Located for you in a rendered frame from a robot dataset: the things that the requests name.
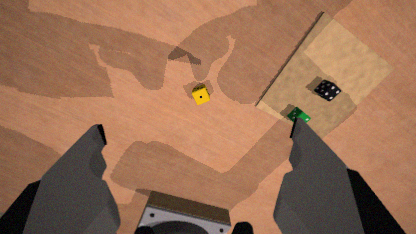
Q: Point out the black die with white pips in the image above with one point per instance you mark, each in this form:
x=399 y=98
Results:
x=327 y=90

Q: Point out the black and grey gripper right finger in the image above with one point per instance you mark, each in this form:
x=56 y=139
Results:
x=322 y=195

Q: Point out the tan square mat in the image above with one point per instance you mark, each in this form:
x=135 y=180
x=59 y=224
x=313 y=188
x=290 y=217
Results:
x=328 y=52

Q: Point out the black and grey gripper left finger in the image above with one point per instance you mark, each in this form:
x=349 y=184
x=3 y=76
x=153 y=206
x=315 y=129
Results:
x=71 y=197

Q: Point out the green die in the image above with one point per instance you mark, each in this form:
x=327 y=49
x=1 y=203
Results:
x=296 y=113

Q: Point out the yellow die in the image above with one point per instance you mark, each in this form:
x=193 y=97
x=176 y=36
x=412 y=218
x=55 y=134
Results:
x=200 y=94

